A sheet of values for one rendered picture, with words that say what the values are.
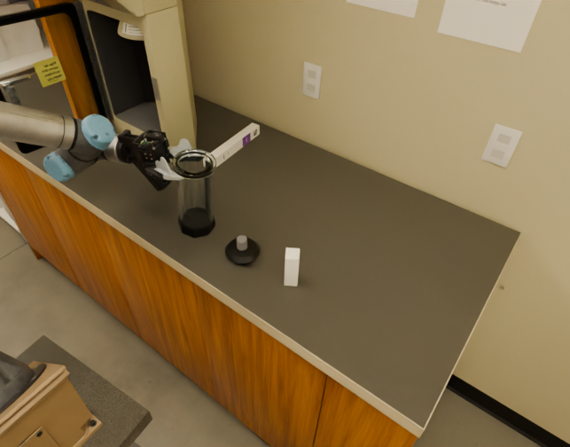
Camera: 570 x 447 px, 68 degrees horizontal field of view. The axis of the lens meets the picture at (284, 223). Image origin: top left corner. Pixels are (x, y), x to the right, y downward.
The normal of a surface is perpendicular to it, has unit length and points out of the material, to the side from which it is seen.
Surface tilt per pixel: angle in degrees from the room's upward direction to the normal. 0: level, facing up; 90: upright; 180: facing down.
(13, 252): 0
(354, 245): 0
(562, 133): 90
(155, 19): 90
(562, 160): 90
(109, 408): 0
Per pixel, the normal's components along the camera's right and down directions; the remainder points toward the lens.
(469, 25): -0.60, 0.53
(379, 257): 0.03, -0.73
